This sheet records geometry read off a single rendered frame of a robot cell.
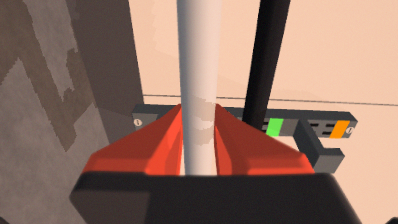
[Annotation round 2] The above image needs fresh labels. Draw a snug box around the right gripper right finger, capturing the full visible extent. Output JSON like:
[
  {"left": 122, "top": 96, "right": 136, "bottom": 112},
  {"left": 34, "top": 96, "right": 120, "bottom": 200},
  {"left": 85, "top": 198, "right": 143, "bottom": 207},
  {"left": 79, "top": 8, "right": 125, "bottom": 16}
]
[{"left": 213, "top": 103, "right": 315, "bottom": 175}]

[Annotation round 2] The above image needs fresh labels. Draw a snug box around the grey metal bar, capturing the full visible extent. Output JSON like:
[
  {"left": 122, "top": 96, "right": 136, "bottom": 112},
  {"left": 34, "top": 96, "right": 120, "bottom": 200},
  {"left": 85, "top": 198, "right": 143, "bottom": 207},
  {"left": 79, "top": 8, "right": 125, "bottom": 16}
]
[{"left": 176, "top": 0, "right": 222, "bottom": 175}]

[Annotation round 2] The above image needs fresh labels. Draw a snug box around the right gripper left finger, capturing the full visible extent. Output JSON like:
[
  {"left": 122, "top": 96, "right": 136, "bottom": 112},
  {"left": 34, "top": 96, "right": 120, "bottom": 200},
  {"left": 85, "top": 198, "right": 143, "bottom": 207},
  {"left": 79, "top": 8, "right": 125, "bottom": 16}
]
[{"left": 81, "top": 104, "right": 183, "bottom": 175}]

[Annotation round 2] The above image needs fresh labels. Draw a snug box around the black metal bar with green ends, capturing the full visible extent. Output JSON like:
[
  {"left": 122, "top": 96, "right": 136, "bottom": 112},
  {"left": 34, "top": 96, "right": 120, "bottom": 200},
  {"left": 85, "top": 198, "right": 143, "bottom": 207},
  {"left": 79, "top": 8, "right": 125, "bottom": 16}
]
[{"left": 242, "top": 0, "right": 291, "bottom": 131}]

